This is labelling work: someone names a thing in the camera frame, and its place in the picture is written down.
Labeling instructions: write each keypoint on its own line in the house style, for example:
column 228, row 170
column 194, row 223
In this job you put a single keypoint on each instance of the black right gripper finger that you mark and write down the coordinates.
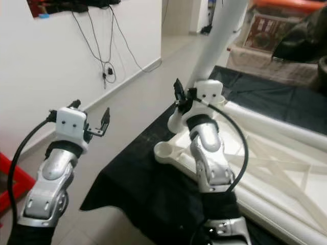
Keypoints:
column 179, row 92

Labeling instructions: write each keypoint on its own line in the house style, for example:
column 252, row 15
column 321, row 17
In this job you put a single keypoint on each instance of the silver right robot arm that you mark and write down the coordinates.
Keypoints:
column 212, row 158

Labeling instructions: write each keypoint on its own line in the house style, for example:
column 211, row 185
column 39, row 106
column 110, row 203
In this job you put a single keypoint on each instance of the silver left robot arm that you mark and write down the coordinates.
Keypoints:
column 53, row 173

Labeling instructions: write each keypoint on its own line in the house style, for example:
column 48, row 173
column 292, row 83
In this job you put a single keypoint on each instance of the black power adapter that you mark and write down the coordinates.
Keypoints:
column 108, row 72

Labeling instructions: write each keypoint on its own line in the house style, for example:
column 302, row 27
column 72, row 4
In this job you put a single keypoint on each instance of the black floor power strip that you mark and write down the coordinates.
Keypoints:
column 207, row 29

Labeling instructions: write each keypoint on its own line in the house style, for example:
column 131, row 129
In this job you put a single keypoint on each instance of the beige speckled low platform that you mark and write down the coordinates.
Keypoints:
column 260, row 66

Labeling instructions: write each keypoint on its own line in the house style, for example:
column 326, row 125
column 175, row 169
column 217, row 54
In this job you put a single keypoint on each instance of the black table cloth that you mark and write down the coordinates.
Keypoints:
column 133, row 204

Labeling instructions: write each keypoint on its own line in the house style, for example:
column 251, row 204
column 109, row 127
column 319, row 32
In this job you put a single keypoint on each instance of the small blue object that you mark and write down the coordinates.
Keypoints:
column 44, row 16

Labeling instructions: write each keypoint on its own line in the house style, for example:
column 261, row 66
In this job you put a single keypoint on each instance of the red plastic stool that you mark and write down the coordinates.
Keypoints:
column 20, row 181

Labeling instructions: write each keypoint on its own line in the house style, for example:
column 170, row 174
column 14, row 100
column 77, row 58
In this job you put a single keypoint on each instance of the black wifi router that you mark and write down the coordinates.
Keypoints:
column 82, row 6

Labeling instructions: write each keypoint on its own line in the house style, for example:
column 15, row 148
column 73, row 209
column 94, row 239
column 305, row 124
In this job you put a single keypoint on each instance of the white plastic table top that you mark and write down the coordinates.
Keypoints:
column 286, row 173

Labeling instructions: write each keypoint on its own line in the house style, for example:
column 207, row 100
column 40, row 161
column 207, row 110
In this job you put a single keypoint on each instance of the dark glossy bag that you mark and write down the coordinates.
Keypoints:
column 301, row 35

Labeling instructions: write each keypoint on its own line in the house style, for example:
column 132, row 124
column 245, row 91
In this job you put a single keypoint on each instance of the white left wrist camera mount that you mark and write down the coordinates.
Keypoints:
column 70, row 125

